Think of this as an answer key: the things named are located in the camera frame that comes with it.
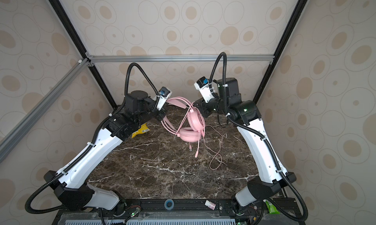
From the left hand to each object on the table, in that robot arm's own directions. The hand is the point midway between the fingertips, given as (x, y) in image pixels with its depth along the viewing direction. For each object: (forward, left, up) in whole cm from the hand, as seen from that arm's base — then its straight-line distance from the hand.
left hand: (170, 99), depth 64 cm
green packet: (-37, -49, -39) cm, 73 cm away
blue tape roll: (-35, +2, -41) cm, 54 cm away
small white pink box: (-35, -19, -38) cm, 55 cm away
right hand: (-1, -12, -1) cm, 12 cm away
